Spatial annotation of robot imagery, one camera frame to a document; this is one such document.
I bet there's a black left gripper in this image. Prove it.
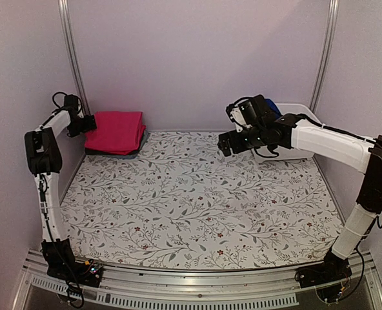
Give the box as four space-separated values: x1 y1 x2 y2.
69 114 98 136

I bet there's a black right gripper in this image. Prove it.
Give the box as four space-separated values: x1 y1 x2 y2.
219 124 266 156

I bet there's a pink garment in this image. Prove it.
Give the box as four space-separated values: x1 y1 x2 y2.
85 111 144 136

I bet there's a magenta t-shirt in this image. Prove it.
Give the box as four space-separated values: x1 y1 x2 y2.
85 125 146 155

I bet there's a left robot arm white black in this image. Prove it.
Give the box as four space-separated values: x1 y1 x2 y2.
24 92 103 287

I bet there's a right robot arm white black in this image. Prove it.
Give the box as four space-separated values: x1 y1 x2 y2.
218 110 382 288

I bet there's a white plastic laundry bin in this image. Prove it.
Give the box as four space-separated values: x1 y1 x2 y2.
252 102 324 161

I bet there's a blue garment in bin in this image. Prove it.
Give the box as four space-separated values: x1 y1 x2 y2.
265 98 281 118

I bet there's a grey folded garment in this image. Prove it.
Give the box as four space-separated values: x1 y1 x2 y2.
85 129 150 160

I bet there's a floral patterned table cloth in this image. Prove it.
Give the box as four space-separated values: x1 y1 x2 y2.
61 132 343 269

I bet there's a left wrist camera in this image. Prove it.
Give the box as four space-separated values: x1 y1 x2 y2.
63 94 83 118

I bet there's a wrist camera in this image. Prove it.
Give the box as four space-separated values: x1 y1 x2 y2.
63 94 83 118
225 94 278 133

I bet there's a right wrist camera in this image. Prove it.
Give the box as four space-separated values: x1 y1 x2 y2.
225 94 278 133

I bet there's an aluminium frame post left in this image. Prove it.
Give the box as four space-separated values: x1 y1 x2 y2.
57 0 91 114

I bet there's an aluminium frame post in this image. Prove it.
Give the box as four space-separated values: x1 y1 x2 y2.
310 0 339 112
57 0 91 114

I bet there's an aluminium frame post right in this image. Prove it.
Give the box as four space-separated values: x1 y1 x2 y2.
310 0 339 112

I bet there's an aluminium front rail base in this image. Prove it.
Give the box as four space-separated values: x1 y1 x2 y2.
10 249 382 310

